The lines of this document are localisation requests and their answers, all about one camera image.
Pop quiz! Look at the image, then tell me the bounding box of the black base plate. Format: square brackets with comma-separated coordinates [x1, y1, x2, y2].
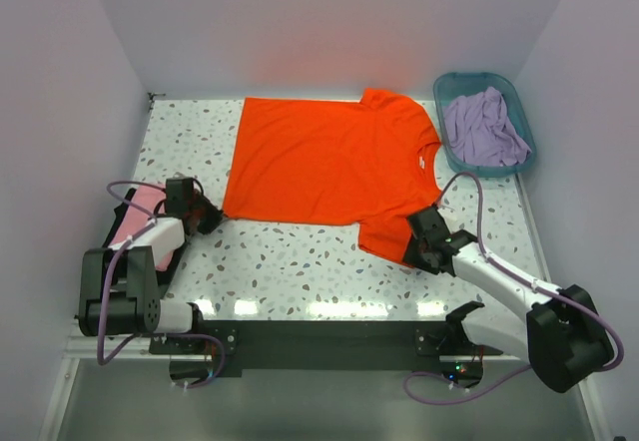
[149, 320, 496, 388]

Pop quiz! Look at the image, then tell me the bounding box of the lilac t shirt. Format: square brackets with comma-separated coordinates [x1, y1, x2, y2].
[443, 87, 532, 168]

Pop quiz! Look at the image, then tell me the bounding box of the pink folded t shirt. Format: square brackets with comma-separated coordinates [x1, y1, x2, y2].
[106, 185, 174, 272]

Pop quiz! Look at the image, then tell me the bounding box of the aluminium frame rail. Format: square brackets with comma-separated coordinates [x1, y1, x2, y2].
[62, 313, 171, 362]

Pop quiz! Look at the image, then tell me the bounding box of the orange t shirt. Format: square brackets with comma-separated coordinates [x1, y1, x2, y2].
[223, 89, 440, 262]

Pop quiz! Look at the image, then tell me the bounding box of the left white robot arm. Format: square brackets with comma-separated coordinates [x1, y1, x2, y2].
[77, 177, 224, 353]

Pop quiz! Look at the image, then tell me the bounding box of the black folded t shirt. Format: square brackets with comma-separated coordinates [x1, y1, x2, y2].
[100, 181, 187, 299]

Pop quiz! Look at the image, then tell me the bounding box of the teal plastic basket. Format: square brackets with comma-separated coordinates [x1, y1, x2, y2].
[433, 72, 537, 178]

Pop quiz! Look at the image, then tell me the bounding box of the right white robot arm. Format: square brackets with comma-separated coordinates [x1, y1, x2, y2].
[403, 206, 622, 393]

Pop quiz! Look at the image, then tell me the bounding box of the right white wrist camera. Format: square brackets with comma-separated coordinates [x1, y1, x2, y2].
[438, 206, 458, 229]

